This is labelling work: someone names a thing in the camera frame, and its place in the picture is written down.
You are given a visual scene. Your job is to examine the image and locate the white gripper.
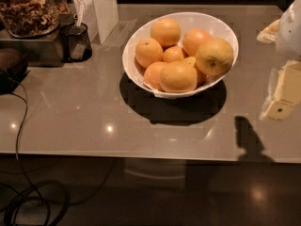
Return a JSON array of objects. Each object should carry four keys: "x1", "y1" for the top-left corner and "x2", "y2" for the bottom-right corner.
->
[{"x1": 257, "y1": 0, "x2": 301, "y2": 121}]

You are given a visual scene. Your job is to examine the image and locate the large yellowish orange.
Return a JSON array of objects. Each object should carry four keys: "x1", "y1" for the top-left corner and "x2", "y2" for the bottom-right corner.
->
[{"x1": 196, "y1": 38, "x2": 234, "y2": 75}]

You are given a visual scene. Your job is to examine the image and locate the half hidden middle orange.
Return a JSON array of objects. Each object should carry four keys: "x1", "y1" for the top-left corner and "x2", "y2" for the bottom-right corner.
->
[{"x1": 183, "y1": 56, "x2": 206, "y2": 85}]

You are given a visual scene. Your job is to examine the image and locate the back right orange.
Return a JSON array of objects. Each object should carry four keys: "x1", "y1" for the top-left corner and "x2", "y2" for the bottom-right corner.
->
[{"x1": 182, "y1": 28, "x2": 211, "y2": 57}]

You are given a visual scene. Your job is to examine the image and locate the front large orange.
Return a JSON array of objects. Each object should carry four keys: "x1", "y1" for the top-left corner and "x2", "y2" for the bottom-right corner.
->
[{"x1": 159, "y1": 61, "x2": 198, "y2": 93}]

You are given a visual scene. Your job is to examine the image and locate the small centre orange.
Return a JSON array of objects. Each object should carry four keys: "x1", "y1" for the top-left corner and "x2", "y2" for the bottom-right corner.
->
[{"x1": 163, "y1": 46, "x2": 186, "y2": 62}]

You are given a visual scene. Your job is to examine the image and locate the top back orange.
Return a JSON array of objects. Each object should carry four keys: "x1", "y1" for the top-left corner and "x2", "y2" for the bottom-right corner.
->
[{"x1": 150, "y1": 18, "x2": 182, "y2": 47}]

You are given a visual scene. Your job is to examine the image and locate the front left orange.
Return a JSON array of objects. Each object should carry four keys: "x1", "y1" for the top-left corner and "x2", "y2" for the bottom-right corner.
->
[{"x1": 144, "y1": 61, "x2": 166, "y2": 91}]

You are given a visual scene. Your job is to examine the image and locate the white upright panel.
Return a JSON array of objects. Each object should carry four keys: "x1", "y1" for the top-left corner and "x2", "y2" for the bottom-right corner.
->
[{"x1": 82, "y1": 0, "x2": 119, "y2": 44}]

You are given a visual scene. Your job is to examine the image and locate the black mesh cup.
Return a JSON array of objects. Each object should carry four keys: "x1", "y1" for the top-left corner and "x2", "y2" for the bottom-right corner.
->
[{"x1": 59, "y1": 23, "x2": 92, "y2": 62}]

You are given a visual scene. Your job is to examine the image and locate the white utensil in cup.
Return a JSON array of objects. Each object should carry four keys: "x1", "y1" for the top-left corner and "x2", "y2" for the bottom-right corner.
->
[{"x1": 75, "y1": 0, "x2": 85, "y2": 28}]

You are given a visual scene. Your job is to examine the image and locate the glass jar of nuts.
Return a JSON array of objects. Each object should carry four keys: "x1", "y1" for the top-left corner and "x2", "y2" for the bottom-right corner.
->
[{"x1": 0, "y1": 0, "x2": 59, "y2": 39}]

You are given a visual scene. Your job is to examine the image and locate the dark device at left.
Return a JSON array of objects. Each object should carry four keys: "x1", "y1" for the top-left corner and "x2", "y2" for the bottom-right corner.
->
[{"x1": 0, "y1": 48, "x2": 29, "y2": 94}]

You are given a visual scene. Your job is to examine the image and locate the black cable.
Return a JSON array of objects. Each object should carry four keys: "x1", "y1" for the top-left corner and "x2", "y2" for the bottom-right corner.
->
[{"x1": 0, "y1": 67, "x2": 117, "y2": 226}]

